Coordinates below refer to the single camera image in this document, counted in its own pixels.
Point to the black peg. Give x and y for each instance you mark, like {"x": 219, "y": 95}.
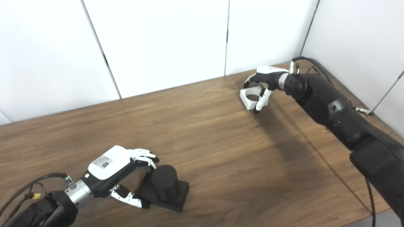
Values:
{"x": 165, "y": 183}

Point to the white square piece with hole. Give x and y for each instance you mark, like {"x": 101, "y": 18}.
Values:
{"x": 246, "y": 100}

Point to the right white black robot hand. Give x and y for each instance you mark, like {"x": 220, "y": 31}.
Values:
{"x": 268, "y": 77}

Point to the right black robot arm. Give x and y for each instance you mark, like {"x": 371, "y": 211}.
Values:
{"x": 331, "y": 107}

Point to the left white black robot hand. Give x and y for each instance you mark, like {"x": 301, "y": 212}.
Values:
{"x": 107, "y": 164}

